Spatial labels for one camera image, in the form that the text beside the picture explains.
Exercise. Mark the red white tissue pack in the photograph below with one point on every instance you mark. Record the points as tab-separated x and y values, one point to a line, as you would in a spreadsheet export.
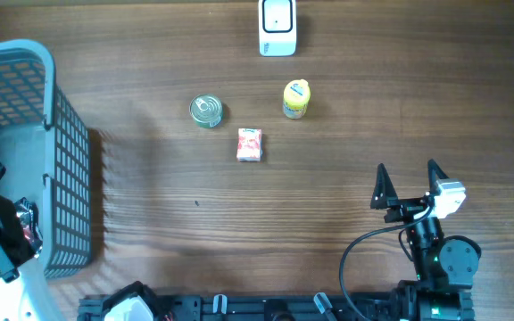
249	144

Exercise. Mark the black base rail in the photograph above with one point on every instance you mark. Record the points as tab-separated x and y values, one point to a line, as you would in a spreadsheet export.
275	307

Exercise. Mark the green tin can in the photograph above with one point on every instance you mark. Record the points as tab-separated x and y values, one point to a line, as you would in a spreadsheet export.
206	110

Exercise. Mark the grey plastic shopping basket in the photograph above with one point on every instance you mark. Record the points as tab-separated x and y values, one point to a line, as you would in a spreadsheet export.
44	146

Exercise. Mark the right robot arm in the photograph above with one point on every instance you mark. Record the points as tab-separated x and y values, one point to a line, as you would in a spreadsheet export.
445	265

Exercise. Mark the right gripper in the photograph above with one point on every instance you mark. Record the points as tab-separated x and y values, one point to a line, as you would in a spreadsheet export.
403	207

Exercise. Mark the yellow bottle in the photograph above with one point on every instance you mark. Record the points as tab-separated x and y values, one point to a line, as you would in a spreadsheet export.
296	97

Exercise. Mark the black red snack packet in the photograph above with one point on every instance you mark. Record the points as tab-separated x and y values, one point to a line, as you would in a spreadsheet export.
27	213

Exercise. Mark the white barcode scanner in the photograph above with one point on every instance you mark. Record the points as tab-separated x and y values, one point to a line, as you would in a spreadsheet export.
277	27

